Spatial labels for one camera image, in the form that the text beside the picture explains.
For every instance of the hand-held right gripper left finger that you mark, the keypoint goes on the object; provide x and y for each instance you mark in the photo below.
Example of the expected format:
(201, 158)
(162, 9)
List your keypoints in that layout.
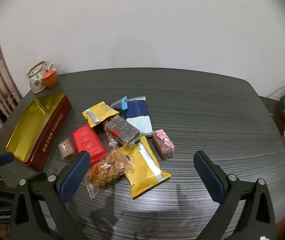
(75, 177)

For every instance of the clear bag of peanuts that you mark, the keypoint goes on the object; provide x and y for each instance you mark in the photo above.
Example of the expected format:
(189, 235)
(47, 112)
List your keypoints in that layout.
(107, 167)

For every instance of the pink snack bar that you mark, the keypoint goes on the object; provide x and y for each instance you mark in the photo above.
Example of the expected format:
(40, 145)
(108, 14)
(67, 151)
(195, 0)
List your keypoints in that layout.
(163, 145)

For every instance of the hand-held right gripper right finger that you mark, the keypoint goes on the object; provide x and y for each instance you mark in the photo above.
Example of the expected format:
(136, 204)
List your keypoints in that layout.
(207, 172)

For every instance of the small brown cube snack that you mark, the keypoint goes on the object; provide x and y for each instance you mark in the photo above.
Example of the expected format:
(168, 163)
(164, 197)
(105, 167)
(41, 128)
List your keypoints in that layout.
(67, 151)

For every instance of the orange ceramic cup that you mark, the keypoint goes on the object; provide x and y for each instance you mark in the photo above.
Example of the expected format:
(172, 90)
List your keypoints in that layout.
(50, 78)

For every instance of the red tin box gold interior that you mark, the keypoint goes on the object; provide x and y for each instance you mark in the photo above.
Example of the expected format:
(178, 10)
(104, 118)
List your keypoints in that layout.
(55, 130)

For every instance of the clear blue-edged snack packet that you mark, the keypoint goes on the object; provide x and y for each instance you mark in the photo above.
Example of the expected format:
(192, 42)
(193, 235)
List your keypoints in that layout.
(123, 103)

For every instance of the large yellow snack packet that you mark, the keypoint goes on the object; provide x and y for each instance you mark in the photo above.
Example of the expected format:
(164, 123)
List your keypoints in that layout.
(145, 177)

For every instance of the dark side table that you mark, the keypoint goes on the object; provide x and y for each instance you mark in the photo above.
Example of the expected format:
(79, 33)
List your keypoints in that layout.
(270, 115)

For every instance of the navy and light-blue packet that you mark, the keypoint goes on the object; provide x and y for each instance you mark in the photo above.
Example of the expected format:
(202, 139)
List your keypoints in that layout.
(136, 110)

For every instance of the dark clear-wrapped snack brick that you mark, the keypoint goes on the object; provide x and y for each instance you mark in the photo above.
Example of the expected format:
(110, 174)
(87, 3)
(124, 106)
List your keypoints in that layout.
(121, 128)

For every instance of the patterned ceramic teapot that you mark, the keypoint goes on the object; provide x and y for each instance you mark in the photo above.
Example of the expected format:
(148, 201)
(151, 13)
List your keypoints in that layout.
(36, 82)

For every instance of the red snack packet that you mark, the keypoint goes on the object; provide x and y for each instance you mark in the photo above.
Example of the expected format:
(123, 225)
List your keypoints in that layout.
(87, 140)

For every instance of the small yellow snack packet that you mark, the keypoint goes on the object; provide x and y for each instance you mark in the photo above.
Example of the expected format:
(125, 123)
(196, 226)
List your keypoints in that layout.
(100, 110)

